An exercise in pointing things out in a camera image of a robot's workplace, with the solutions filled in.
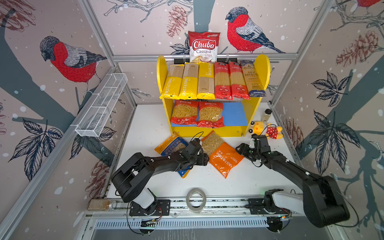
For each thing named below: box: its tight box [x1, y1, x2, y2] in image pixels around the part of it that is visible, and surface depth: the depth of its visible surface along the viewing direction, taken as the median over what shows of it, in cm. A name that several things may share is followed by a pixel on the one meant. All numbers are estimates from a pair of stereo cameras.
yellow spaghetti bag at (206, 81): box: [197, 61, 216, 100], surface depth 74 cm
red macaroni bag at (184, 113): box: [170, 99, 199, 127], surface depth 92 cm
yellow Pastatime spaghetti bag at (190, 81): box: [178, 62, 199, 100], surface depth 74 cm
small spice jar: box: [261, 108, 272, 123], surface depth 106 cm
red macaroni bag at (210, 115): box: [197, 101, 225, 129], surface depth 92 cm
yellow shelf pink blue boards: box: [156, 55, 168, 92], surface depth 76 cm
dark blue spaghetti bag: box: [240, 60, 267, 98], surface depth 73 cm
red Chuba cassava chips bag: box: [188, 31, 221, 63], surface depth 85 cm
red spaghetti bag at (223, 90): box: [214, 62, 233, 101], surface depth 73 cm
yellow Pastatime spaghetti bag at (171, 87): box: [159, 64, 185, 100], surface depth 74 cm
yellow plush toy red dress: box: [248, 121, 284, 140], surface depth 100 cm
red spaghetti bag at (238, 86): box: [229, 61, 250, 100], surface depth 72 cm
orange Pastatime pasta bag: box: [201, 130, 245, 179], surface depth 89 cm
